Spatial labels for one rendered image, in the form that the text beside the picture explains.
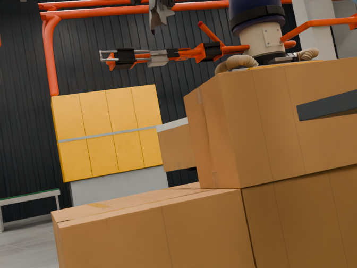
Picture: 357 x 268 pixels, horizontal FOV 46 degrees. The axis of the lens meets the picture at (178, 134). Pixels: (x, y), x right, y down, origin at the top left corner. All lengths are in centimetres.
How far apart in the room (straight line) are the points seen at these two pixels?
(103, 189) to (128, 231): 757
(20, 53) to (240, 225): 1147
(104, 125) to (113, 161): 77
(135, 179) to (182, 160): 558
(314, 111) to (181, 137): 247
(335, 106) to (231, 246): 64
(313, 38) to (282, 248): 198
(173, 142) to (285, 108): 205
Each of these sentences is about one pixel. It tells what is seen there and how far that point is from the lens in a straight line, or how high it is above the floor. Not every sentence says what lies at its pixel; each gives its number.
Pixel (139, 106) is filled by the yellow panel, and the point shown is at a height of 203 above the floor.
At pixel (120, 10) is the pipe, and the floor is 427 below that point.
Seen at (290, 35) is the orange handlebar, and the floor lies 107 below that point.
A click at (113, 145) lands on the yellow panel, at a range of 892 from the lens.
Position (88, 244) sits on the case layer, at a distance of 132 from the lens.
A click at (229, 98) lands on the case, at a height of 85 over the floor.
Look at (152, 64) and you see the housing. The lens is 160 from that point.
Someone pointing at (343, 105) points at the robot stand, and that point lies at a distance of 100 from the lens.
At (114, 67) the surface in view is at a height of 105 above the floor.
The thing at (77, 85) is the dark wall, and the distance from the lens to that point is 1240.
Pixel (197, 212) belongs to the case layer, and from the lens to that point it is 140.
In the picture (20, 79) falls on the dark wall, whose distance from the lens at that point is 1239.
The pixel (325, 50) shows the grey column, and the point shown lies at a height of 127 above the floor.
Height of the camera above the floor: 66
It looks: 4 degrees up
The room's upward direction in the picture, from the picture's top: 10 degrees counter-clockwise
